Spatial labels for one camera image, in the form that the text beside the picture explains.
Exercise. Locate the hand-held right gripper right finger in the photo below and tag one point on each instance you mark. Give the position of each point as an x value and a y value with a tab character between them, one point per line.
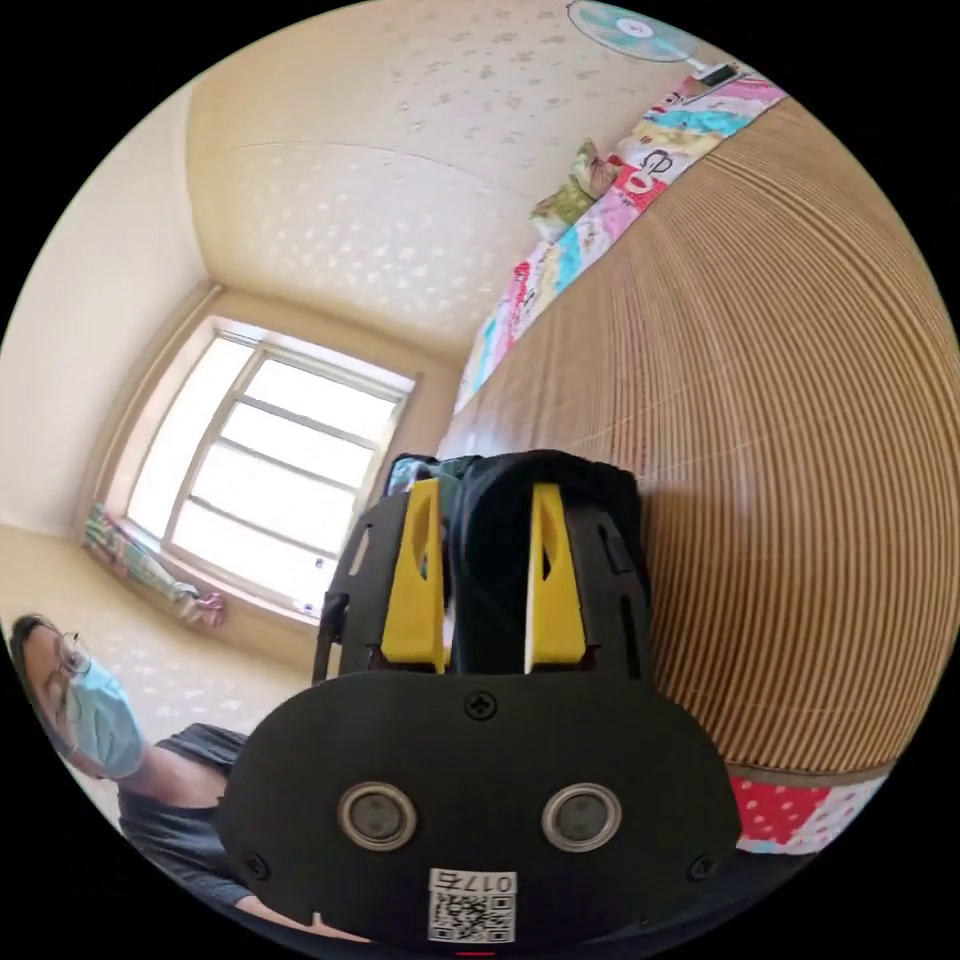
559	607

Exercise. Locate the bed with woven mat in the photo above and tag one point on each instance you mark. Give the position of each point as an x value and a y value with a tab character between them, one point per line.
757	420

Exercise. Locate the window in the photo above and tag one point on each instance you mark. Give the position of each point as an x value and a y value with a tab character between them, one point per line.
255	480

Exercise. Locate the patterned curtain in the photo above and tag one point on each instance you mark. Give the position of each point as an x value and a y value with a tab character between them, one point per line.
150	568

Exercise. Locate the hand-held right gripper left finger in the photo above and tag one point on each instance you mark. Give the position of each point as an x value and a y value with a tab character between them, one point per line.
411	600

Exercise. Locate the person's body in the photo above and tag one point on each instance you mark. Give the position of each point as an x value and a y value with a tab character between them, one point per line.
142	780

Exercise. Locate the green standing fan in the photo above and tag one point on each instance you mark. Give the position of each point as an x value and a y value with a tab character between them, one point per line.
637	34

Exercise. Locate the pile of clothes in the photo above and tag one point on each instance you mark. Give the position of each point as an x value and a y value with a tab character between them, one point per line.
420	474

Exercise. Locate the black pants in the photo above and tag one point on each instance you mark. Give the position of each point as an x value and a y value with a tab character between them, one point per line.
499	555

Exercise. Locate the floral pillow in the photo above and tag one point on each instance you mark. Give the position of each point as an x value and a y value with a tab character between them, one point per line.
577	189

